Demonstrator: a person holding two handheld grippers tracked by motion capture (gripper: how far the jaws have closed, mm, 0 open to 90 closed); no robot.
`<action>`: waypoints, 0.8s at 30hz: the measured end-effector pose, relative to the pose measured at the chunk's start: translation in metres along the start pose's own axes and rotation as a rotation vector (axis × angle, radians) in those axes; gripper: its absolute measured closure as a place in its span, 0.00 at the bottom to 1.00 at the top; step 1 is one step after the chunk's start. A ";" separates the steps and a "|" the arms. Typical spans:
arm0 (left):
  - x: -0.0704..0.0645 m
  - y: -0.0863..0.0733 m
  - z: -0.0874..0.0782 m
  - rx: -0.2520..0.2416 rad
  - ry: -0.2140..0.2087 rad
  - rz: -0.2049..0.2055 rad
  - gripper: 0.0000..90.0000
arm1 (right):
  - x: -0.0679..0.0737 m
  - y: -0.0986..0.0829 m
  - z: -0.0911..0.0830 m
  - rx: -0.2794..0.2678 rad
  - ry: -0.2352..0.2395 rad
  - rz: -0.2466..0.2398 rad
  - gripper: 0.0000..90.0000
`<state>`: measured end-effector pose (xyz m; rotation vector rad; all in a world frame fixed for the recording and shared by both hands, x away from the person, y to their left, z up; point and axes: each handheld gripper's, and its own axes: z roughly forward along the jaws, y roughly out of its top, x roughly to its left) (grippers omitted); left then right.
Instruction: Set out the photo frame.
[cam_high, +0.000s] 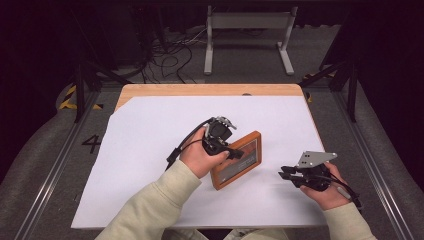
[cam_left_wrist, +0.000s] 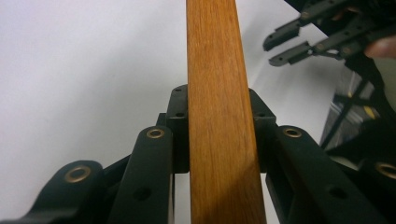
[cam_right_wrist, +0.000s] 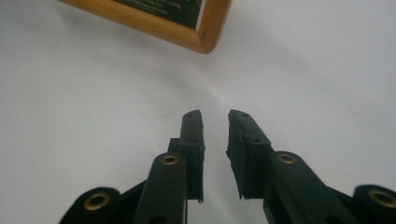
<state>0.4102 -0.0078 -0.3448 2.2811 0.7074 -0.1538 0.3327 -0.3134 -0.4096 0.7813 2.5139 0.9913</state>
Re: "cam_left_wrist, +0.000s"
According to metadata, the wooden board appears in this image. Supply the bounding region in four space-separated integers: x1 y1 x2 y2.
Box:
185 0 268 224

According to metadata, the white paper sheet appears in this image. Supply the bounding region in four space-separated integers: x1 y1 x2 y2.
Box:
0 0 347 224

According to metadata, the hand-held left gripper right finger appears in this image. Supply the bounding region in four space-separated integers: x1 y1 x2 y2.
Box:
248 88 277 174

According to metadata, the black metal stand frame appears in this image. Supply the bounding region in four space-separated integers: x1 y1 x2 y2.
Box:
320 77 372 149

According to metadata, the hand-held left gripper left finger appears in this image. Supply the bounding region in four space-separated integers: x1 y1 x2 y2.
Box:
164 83 191 174

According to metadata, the yellow black hazard tape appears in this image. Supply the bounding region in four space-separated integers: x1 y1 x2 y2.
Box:
362 105 378 121

